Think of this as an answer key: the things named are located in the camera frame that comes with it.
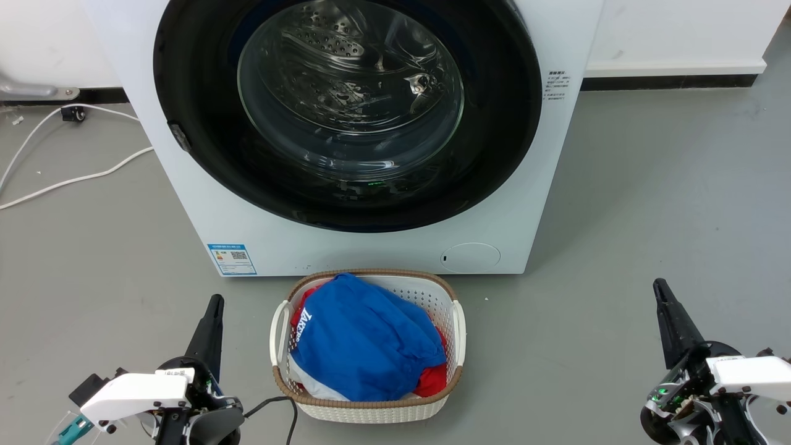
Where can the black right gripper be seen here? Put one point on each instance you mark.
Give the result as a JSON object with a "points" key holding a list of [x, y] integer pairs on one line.
{"points": [[686, 395]]}

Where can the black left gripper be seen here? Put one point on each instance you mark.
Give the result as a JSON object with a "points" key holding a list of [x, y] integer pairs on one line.
{"points": [[207, 402]]}

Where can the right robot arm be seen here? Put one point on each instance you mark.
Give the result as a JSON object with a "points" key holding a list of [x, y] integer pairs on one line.
{"points": [[772, 420]]}

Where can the white front-load washing machine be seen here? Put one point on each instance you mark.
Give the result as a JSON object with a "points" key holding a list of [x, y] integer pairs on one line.
{"points": [[383, 253]]}

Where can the round black glass washer door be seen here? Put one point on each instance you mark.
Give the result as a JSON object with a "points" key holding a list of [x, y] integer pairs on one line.
{"points": [[204, 93]]}

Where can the blue energy label sticker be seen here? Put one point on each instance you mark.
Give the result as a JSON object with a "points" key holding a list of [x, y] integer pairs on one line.
{"points": [[232, 259]]}

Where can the blue garment with white print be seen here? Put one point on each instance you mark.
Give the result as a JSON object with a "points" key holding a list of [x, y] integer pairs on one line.
{"points": [[364, 340]]}

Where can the white woven plastic laundry basket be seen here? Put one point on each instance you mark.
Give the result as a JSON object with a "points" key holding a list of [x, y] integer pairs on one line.
{"points": [[371, 410]]}

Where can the round white filter cover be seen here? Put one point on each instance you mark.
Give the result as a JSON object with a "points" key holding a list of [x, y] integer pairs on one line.
{"points": [[471, 257]]}

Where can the red garment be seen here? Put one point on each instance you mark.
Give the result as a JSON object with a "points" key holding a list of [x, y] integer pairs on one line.
{"points": [[432, 380]]}

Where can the small black caster wheel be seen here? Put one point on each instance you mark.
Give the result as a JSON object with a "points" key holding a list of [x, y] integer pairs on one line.
{"points": [[73, 114]]}

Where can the small printed text sticker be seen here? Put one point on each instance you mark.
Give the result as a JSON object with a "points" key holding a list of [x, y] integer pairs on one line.
{"points": [[556, 86]]}

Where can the small white plastic scrap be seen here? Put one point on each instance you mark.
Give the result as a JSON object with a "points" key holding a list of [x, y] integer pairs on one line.
{"points": [[16, 119]]}

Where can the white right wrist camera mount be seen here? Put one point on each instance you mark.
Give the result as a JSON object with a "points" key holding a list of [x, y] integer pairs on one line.
{"points": [[751, 374]]}

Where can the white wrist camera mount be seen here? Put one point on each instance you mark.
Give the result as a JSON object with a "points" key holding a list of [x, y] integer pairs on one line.
{"points": [[133, 392], [751, 374]]}

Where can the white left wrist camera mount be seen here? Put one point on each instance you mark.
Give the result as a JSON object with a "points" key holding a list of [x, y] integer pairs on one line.
{"points": [[133, 392]]}

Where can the grey metal floor bracket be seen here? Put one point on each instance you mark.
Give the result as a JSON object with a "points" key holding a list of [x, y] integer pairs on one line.
{"points": [[31, 90]]}

